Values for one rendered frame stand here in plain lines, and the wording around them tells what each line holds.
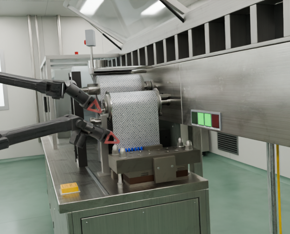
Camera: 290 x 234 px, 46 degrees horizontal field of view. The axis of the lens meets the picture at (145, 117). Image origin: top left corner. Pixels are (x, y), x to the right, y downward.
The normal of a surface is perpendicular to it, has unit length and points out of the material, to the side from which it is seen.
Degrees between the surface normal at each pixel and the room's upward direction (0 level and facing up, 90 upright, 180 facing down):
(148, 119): 90
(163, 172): 90
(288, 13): 90
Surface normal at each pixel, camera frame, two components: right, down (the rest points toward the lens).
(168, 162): 0.32, 0.07
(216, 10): -0.94, 0.08
